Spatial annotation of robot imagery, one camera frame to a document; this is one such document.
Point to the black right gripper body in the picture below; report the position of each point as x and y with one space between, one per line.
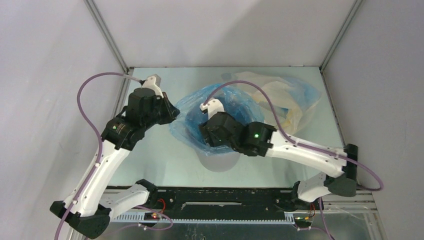
205 133

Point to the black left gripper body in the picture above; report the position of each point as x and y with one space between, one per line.
153 118

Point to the blue translucent trash bag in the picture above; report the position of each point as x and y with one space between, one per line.
236 102

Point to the yellowish translucent trash bag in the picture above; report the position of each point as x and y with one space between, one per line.
294 100

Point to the grey plastic trash bin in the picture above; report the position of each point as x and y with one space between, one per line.
217 159

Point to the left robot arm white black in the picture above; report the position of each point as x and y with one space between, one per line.
86 210

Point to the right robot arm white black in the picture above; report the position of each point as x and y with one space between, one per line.
336 175

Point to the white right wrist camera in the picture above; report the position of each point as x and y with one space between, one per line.
212 107

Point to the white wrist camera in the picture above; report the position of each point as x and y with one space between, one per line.
212 107
153 82

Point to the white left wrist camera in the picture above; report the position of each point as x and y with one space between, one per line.
153 82

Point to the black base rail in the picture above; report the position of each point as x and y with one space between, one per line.
227 204

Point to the left aluminium corner post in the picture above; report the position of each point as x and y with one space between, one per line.
106 34

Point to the aluminium corner post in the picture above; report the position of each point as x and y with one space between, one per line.
341 33
106 34

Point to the aluminium frame front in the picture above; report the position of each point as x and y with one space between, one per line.
343 218

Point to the right aluminium corner post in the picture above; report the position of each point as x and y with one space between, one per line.
341 33

